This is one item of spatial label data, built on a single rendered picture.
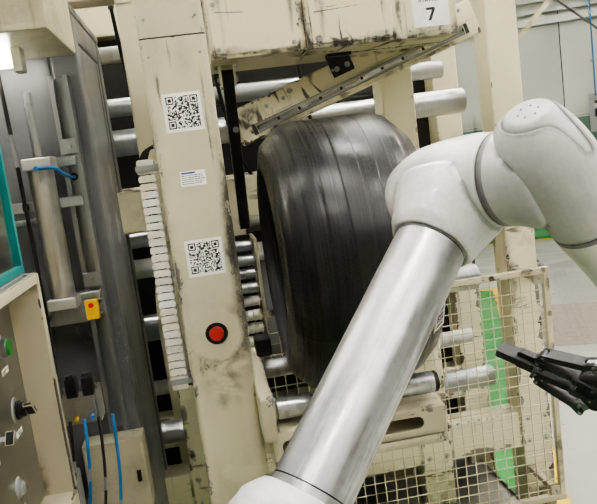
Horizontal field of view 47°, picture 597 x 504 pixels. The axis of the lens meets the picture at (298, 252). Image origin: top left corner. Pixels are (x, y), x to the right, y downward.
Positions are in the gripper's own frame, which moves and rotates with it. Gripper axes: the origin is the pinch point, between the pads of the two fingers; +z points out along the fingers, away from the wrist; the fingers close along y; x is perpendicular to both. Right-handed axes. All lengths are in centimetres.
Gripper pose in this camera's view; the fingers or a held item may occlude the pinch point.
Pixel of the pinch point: (517, 355)
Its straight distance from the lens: 132.6
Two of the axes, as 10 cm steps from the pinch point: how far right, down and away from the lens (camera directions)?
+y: 0.4, 7.9, 6.1
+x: 6.0, -5.1, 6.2
